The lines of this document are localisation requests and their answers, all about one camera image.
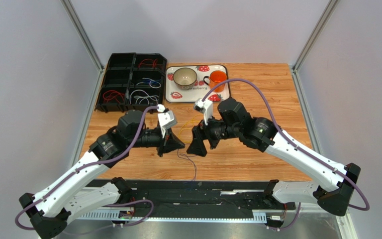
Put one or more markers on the beige ceramic bowl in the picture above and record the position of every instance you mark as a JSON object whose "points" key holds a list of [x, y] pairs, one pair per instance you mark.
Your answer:
{"points": [[185, 78]]}

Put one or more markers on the black compartment bin organizer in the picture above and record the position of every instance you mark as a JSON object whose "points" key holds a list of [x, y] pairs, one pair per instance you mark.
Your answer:
{"points": [[132, 81]]}

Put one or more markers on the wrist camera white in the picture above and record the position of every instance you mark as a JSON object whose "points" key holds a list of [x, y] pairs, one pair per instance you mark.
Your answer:
{"points": [[205, 107], [166, 119]]}

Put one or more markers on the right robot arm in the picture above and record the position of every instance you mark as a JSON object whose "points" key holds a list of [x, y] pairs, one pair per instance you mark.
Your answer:
{"points": [[332, 184]]}

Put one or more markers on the strawberry pattern tray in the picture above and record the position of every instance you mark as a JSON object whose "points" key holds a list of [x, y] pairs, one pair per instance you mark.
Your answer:
{"points": [[173, 94]]}

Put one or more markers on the orange mug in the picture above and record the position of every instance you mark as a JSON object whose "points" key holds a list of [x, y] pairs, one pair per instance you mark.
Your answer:
{"points": [[215, 78]]}

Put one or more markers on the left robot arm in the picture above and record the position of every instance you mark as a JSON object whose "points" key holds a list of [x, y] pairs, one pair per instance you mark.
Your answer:
{"points": [[56, 206]]}

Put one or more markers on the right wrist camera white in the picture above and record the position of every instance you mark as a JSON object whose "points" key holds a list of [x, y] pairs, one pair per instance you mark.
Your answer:
{"points": [[205, 107]]}

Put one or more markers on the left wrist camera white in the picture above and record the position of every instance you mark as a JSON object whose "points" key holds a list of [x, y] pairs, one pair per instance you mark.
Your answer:
{"points": [[166, 119]]}

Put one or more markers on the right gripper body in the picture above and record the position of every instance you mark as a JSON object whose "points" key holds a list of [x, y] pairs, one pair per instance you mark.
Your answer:
{"points": [[207, 135]]}

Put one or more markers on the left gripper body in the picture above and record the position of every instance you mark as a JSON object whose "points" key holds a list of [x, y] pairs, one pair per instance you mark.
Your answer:
{"points": [[149, 138]]}

